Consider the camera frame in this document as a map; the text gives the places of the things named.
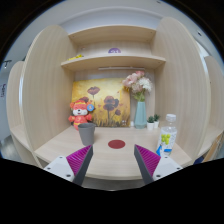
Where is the pink white flower bouquet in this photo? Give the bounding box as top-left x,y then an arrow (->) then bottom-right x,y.
122,71 -> 153,102

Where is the red plush toy figure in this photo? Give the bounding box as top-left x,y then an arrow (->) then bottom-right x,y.
68,100 -> 95,129

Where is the yellow poppy painting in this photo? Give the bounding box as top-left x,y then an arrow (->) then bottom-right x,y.
72,78 -> 130,127

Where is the small potted succulent left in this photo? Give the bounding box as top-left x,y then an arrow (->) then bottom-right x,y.
147,116 -> 154,131

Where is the small potted succulent right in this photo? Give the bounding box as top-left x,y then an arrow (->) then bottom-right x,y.
154,114 -> 160,129

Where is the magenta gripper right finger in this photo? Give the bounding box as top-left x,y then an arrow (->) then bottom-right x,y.
134,145 -> 161,184

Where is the purple round number sticker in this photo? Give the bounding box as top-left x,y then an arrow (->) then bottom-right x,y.
108,48 -> 121,53

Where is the red round coaster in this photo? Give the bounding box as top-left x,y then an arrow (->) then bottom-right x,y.
108,140 -> 125,149

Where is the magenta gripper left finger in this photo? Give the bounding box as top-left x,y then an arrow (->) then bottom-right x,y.
66,145 -> 93,186

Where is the white led light bar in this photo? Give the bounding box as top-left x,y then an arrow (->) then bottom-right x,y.
98,66 -> 145,71

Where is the grey plastic cup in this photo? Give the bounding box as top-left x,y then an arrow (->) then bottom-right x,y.
78,123 -> 95,146

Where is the teal ceramic vase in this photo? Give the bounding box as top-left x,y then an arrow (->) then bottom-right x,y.
134,102 -> 147,129

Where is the small potted succulent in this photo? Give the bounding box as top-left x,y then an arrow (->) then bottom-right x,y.
147,116 -> 154,131
154,114 -> 160,129

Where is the clear plastic water bottle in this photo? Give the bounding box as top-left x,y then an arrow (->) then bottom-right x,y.
156,114 -> 177,155

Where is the yellow toy on shelf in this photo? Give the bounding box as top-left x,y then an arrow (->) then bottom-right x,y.
67,54 -> 84,61

